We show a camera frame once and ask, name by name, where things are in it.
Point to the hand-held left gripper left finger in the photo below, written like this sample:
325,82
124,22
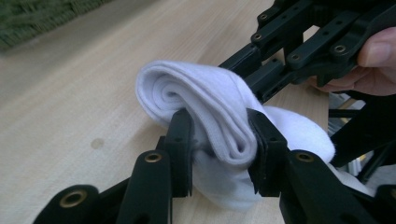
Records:
179,155

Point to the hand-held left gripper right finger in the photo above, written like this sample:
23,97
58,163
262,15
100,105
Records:
274,168

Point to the white sock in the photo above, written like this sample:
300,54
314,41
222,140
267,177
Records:
299,133
202,90

